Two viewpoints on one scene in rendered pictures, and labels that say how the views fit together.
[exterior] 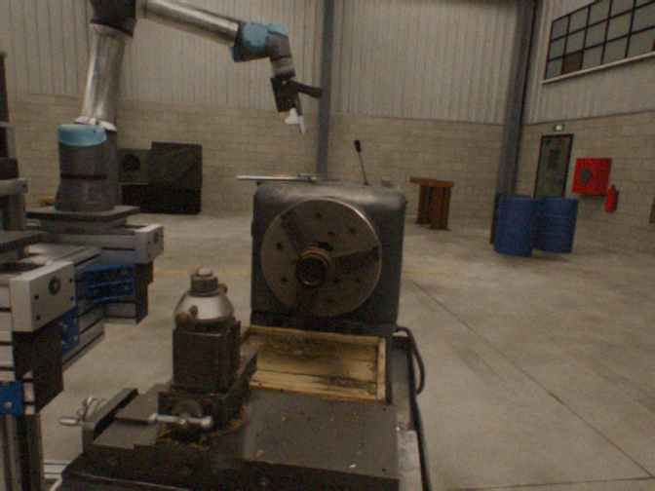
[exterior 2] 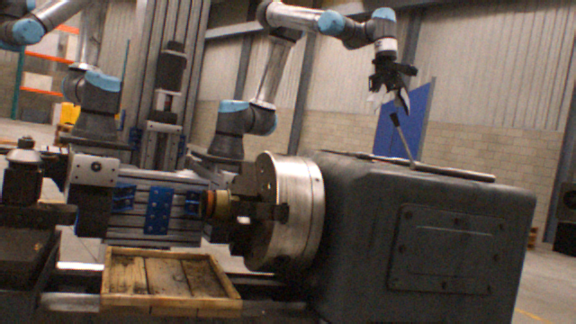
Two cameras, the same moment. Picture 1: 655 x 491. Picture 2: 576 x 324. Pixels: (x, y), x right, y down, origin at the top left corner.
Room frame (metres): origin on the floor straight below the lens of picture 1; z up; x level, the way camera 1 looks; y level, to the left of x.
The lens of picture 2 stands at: (0.62, -1.09, 1.28)
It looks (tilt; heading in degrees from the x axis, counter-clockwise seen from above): 3 degrees down; 62
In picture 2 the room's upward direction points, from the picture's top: 10 degrees clockwise
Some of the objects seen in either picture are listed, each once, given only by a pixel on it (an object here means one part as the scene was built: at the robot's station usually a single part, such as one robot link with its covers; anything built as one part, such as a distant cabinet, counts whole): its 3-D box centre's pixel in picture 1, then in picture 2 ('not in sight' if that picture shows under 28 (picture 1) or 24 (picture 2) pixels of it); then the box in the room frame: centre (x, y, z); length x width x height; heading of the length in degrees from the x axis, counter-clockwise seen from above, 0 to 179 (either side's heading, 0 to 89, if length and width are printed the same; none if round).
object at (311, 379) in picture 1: (302, 363); (166, 278); (0.93, 0.03, 0.89); 0.36 x 0.30 x 0.04; 83
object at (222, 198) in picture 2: (314, 268); (219, 206); (1.03, 0.02, 1.08); 0.09 x 0.09 x 0.09; 83
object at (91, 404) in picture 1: (84, 412); not in sight; (0.61, 0.34, 0.95); 0.07 x 0.04 x 0.04; 83
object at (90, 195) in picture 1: (84, 191); (227, 144); (1.27, 0.68, 1.21); 0.15 x 0.15 x 0.10
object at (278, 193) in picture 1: (332, 237); (396, 231); (1.58, -0.03, 1.06); 0.59 x 0.48 x 0.39; 173
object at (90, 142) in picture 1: (83, 148); (233, 116); (1.27, 0.68, 1.33); 0.13 x 0.12 x 0.14; 17
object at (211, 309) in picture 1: (204, 302); (24, 155); (0.59, 0.16, 1.13); 0.08 x 0.08 x 0.03
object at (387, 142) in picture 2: not in sight; (389, 160); (5.83, 5.17, 1.18); 4.12 x 0.80 x 2.35; 60
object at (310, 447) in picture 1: (245, 434); (6, 239); (0.58, 0.10, 0.95); 0.43 x 0.17 x 0.05; 83
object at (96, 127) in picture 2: not in sight; (95, 124); (0.77, 0.67, 1.21); 0.15 x 0.15 x 0.10
